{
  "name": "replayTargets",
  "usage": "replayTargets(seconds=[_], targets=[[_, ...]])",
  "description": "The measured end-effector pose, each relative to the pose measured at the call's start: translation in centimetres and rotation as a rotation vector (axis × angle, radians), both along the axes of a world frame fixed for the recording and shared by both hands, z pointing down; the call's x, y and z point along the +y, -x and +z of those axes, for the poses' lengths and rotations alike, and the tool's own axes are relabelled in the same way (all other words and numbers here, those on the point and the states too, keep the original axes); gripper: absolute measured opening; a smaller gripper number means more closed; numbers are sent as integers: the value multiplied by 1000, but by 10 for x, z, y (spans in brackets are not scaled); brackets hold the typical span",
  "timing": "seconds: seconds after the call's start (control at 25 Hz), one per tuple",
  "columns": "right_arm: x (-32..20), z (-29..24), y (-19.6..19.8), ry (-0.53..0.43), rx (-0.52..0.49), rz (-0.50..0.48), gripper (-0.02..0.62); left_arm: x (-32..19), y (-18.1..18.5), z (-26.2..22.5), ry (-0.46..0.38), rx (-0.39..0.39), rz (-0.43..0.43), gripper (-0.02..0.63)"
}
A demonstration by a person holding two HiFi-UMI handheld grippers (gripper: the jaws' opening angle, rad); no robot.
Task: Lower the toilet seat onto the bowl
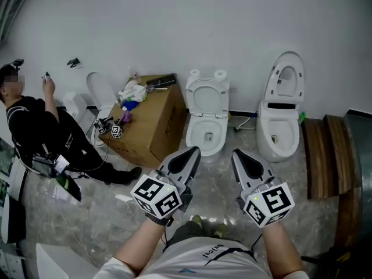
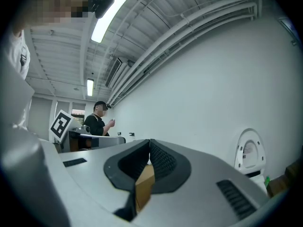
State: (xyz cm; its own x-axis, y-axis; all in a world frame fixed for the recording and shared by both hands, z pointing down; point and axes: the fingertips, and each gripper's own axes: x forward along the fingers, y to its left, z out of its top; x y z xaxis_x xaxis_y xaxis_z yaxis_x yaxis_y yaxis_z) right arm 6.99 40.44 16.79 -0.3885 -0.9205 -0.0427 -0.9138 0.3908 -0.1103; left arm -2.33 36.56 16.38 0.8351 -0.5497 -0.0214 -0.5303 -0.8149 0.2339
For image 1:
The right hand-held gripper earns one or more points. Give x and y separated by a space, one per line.
270 205

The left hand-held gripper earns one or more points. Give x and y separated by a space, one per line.
157 195

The white plastic toilet lid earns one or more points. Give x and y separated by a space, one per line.
207 99

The person's right forearm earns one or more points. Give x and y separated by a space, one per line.
279 248

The person's left forearm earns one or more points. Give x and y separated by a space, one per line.
139 243

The white toilet bowl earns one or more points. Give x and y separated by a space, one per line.
206 129

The white smart toilet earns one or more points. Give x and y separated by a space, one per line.
279 132

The white toilet paper roll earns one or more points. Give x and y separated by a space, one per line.
220 75
194 73

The large cardboard box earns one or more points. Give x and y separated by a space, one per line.
151 123

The person's left foot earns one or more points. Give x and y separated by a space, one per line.
196 221

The person's dark trousers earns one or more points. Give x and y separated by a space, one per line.
186 231

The curved wooden platform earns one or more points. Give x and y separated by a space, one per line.
319 155

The purple cloth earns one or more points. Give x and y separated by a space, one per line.
127 117

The spare hand-held gripper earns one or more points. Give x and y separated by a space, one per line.
117 131
101 125

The blue cloth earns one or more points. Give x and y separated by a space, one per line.
130 105

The white toothbrush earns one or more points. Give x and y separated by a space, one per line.
159 89

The clear round glass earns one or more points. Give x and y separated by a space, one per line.
150 89

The white cloth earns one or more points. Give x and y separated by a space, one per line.
136 93

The black flat tool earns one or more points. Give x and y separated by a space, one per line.
162 80

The white bottle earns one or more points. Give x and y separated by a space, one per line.
131 85

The clear plastic cup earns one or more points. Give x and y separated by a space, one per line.
135 75

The person's white shirt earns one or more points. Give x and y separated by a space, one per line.
203 263

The grey metal cylinder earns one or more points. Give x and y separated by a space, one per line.
363 155

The white ceramic fixture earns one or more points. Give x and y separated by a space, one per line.
75 103

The white box with black dots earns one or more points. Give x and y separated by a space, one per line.
58 260

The white shelf unit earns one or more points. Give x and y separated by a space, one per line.
14 185

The grey curtain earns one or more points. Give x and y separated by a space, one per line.
11 4

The small black wall bracket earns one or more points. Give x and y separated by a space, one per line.
47 74
73 62

